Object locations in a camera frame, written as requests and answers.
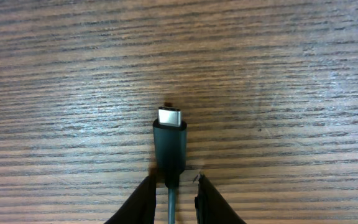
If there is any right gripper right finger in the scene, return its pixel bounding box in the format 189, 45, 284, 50
195, 174, 246, 224

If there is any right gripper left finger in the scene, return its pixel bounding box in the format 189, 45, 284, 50
104, 175, 157, 224

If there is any black USB-C charger cable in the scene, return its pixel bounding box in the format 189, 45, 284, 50
152, 106, 188, 224

